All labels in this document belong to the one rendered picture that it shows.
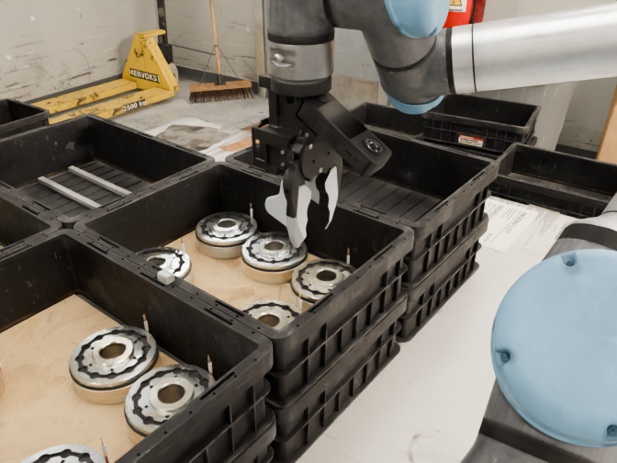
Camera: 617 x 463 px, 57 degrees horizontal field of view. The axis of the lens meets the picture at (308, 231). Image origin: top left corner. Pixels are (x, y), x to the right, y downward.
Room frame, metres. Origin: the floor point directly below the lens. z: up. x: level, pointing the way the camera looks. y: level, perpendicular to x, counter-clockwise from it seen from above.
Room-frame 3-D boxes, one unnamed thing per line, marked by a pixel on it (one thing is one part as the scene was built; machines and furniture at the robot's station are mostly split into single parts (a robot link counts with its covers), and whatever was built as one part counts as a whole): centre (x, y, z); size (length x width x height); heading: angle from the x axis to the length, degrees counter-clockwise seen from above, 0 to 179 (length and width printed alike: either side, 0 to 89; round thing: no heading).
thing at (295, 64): (0.66, 0.01, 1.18); 0.08 x 0.08 x 0.05
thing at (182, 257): (0.71, 0.23, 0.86); 0.10 x 0.10 x 0.01
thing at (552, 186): (1.62, -0.79, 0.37); 0.40 x 0.30 x 0.45; 56
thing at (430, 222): (0.94, -0.09, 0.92); 0.40 x 0.30 x 0.02; 52
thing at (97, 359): (0.52, 0.23, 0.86); 0.05 x 0.05 x 0.01
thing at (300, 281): (0.67, -0.03, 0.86); 0.10 x 0.10 x 0.01
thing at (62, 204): (0.95, 0.41, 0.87); 0.40 x 0.30 x 0.11; 52
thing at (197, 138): (1.63, 0.36, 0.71); 0.22 x 0.19 x 0.01; 56
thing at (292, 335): (0.70, 0.09, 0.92); 0.40 x 0.30 x 0.02; 52
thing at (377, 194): (0.94, -0.09, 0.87); 0.40 x 0.30 x 0.11; 52
